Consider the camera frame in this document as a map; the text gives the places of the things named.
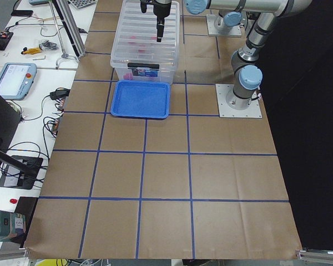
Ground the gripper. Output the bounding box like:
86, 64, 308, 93
152, 0, 171, 42

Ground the clear plastic box lid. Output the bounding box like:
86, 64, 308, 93
111, 1, 180, 67

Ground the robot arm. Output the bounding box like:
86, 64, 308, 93
140, 1, 245, 42
185, 0, 311, 78

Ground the clear plastic storage box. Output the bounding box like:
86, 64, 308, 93
110, 1, 180, 84

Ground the red block in box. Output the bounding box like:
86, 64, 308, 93
123, 73, 133, 80

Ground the blue plastic tray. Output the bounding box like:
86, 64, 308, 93
110, 80, 170, 119

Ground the black power adapter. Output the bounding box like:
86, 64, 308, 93
49, 88, 70, 100

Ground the teach pendant tablet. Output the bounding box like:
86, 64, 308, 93
0, 63, 37, 100

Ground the brown paper table cover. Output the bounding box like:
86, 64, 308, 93
25, 1, 302, 259

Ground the black monitor stand base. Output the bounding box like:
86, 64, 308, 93
0, 155, 43, 190

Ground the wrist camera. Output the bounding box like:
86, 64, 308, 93
140, 0, 148, 13

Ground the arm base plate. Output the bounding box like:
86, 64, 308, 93
215, 84, 263, 119
206, 12, 242, 38

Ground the aluminium frame post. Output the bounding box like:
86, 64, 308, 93
52, 0, 85, 58

